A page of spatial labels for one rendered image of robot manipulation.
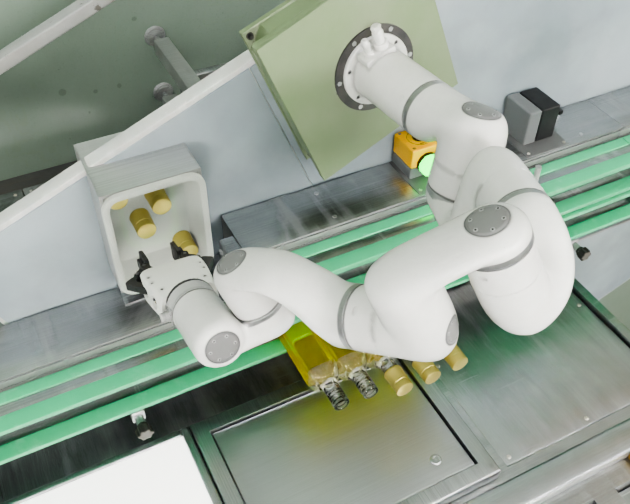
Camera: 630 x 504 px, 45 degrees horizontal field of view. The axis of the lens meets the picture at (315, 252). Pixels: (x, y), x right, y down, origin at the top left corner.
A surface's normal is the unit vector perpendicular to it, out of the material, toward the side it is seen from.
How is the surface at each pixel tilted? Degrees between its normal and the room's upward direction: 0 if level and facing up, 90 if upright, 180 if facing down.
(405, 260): 100
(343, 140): 4
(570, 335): 90
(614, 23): 0
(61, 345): 90
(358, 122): 4
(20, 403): 90
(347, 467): 90
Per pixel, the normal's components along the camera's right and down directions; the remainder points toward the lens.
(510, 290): -0.02, 0.67
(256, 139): 0.46, 0.62
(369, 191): 0.01, -0.72
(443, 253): -0.34, -0.55
